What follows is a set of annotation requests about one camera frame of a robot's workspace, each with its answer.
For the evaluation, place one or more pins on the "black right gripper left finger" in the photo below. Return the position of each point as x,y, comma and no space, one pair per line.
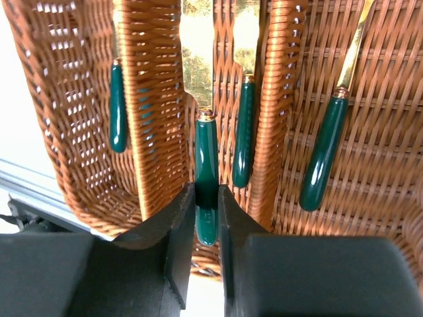
143,272

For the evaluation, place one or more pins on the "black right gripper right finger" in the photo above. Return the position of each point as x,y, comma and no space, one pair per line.
265,274

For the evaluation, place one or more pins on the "gold fork green handle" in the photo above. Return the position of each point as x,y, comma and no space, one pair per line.
326,144

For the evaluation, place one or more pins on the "gold spoon green handle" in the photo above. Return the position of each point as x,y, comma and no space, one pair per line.
118,117

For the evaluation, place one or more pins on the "gold knife green handle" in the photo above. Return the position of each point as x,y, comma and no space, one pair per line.
246,30
197,36

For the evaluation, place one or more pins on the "brown wicker cutlery tray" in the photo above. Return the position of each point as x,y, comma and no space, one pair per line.
375,184

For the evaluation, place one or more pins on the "aluminium frame rail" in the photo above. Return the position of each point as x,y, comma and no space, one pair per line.
41,192

